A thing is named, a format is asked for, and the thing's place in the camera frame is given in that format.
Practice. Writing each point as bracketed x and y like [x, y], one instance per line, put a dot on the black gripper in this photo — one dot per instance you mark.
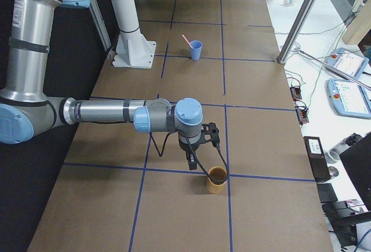
[189, 148]

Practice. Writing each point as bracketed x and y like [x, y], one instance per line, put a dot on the blue paper cup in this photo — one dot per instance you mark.
[195, 49]

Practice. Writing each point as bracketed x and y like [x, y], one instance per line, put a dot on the pink chopstick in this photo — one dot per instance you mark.
[186, 40]

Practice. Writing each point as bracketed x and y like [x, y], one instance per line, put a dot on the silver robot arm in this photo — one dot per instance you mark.
[27, 112]

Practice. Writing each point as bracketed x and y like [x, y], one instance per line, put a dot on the tan cylindrical cup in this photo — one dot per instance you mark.
[217, 177]

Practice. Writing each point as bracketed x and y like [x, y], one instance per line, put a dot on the red black connector board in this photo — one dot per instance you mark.
[296, 93]

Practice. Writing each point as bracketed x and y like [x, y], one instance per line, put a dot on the black box with label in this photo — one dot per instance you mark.
[317, 159]

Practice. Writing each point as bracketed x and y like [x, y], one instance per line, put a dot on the clear water bottle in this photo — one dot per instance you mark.
[333, 155]

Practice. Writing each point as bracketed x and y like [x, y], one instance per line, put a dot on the teach pendant near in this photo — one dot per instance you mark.
[348, 99]

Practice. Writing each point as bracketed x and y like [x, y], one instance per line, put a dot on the teach pendant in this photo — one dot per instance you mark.
[351, 63]
[348, 99]

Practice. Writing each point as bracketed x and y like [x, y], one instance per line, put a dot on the white tube bottle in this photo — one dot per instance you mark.
[288, 2]

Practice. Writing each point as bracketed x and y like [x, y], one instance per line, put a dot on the teach pendant far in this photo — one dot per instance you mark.
[351, 63]

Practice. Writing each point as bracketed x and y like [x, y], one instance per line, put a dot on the metal grabber stick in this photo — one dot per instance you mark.
[329, 67]

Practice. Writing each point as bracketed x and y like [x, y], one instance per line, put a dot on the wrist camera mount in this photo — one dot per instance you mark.
[210, 134]

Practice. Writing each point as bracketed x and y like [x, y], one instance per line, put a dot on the white mounting post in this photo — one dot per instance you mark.
[132, 50]

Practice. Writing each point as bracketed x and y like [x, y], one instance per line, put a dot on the aluminium frame post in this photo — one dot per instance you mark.
[295, 30]

